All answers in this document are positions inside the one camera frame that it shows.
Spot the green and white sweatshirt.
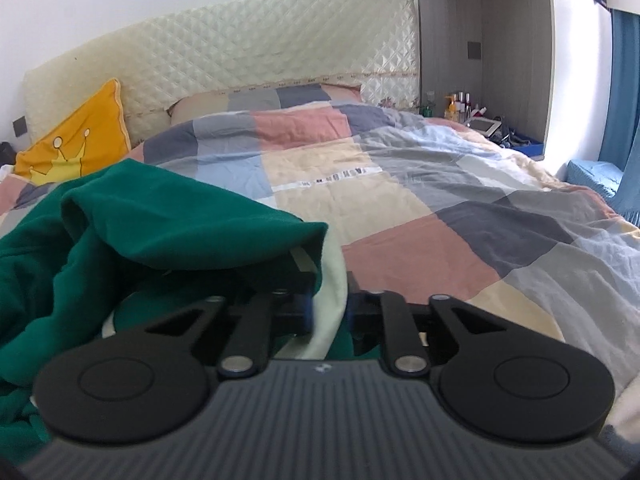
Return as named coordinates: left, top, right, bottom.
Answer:
left=0, top=157, right=350, bottom=467

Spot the patchwork checked duvet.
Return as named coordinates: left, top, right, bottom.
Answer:
left=0, top=98, right=640, bottom=401

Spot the blue covered seat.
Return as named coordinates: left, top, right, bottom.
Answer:
left=566, top=159, right=623, bottom=200

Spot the blue tray on nightstand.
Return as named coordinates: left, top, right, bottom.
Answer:
left=499, top=130, right=544, bottom=159

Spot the yellow crown cushion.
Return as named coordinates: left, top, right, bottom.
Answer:
left=13, top=78, right=131, bottom=185

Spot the white tablet device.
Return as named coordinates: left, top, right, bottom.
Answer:
left=465, top=116, right=502, bottom=138

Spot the orange bottle on nightstand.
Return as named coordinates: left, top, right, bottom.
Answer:
left=445, top=94, right=459, bottom=122

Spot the blue curtain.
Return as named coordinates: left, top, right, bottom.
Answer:
left=599, top=10, right=640, bottom=226

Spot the patchwork pillow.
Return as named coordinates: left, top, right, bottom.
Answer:
left=167, top=84, right=362, bottom=126

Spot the cream quilted headboard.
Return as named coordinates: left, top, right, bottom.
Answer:
left=23, top=0, right=420, bottom=143

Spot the dark wall socket left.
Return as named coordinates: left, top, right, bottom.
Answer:
left=12, top=116, right=28, bottom=138

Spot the dark wall switch in niche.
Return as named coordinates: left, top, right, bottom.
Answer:
left=466, top=41, right=482, bottom=61

